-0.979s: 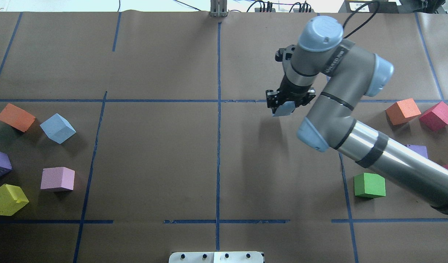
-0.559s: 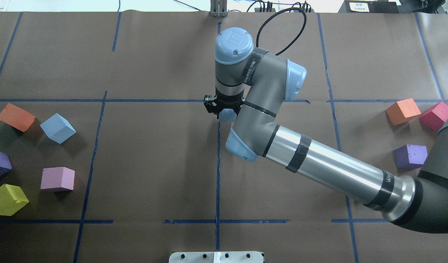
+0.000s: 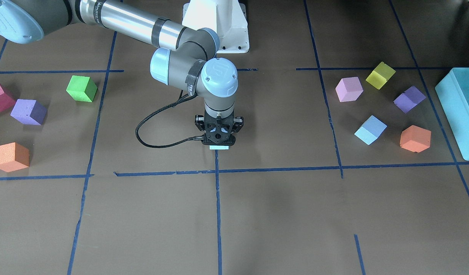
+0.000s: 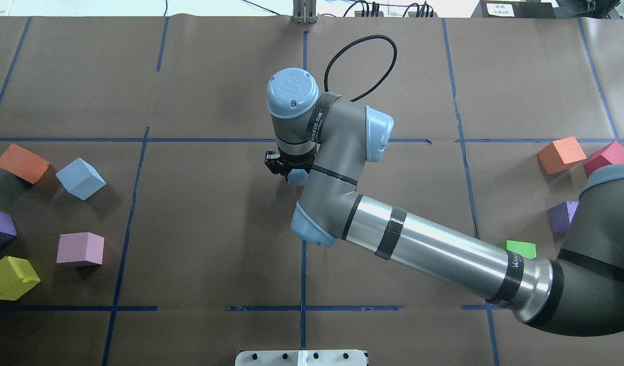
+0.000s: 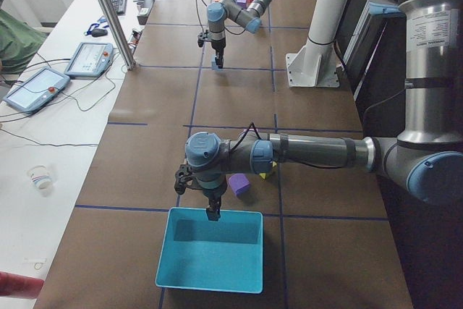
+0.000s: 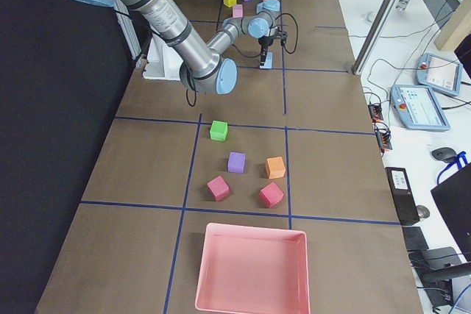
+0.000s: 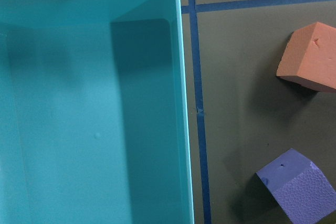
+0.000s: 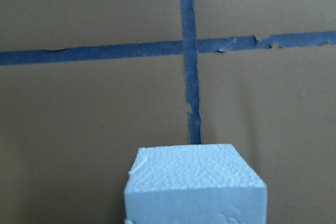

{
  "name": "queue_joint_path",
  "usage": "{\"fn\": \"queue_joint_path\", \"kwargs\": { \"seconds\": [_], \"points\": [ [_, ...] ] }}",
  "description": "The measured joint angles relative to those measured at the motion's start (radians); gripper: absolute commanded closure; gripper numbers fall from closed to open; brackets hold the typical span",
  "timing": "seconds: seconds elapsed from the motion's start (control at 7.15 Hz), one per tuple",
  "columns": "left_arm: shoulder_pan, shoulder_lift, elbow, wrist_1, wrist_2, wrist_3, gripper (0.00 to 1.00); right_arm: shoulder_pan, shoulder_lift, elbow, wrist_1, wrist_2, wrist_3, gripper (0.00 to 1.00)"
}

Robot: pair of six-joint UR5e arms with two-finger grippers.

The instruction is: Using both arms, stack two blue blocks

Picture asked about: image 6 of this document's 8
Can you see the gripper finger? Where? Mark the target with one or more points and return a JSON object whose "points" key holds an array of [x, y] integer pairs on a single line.
{"points": [[262, 56]]}

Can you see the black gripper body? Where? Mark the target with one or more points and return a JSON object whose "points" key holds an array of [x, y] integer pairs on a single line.
{"points": [[265, 42]]}

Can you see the light blue foam block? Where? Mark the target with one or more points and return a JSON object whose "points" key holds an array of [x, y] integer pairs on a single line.
{"points": [[268, 62]]}

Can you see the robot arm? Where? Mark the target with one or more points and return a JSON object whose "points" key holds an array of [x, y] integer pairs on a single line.
{"points": [[204, 70]]}

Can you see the pink foam block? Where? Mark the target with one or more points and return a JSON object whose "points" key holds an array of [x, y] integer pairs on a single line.
{"points": [[238, 11]]}

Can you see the green foam block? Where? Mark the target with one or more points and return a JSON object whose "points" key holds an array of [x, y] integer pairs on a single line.
{"points": [[218, 130]]}

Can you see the purple foam block right side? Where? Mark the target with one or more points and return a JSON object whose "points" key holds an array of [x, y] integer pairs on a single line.
{"points": [[236, 162]]}

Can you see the orange foam block right side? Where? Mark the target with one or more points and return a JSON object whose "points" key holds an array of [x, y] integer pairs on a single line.
{"points": [[275, 167]]}

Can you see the magenta foam block near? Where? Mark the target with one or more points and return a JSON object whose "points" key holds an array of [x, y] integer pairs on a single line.
{"points": [[218, 188]]}

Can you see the magenta foam block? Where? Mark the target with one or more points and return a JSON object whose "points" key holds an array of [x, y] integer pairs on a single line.
{"points": [[218, 188], [271, 195]]}

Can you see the magenta foam block far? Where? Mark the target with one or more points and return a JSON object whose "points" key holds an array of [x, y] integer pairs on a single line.
{"points": [[271, 195]]}

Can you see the near teach pendant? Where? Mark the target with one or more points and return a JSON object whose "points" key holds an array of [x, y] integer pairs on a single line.
{"points": [[417, 108]]}

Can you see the teach pendant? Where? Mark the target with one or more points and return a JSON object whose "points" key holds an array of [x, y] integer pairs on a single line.
{"points": [[439, 73], [417, 108]]}

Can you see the far teach pendant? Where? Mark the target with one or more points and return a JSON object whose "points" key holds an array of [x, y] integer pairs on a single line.
{"points": [[439, 73]]}

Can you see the black box with label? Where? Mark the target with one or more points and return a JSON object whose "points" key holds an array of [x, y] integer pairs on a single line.
{"points": [[402, 196]]}

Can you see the black computer mouse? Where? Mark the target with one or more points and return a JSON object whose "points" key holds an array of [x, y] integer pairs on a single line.
{"points": [[444, 154]]}

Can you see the pink plastic tray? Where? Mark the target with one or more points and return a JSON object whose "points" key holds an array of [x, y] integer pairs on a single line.
{"points": [[248, 269]]}

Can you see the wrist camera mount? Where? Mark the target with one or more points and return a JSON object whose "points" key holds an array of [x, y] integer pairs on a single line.
{"points": [[282, 36]]}

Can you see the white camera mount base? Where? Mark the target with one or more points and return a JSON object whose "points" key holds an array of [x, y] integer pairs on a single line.
{"points": [[163, 63]]}

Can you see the aluminium frame post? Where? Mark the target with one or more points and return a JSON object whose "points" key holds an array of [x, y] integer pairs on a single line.
{"points": [[373, 36]]}

